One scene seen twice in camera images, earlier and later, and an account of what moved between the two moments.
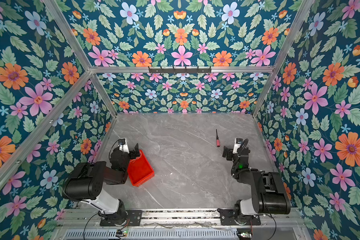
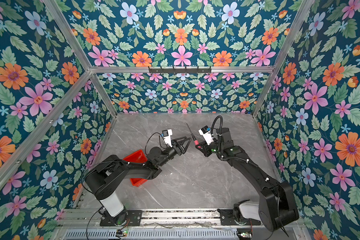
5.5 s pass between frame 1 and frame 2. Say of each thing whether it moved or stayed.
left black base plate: stayed
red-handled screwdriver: moved
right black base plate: stayed
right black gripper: moved
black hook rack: stayed
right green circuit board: stayed
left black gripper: moved
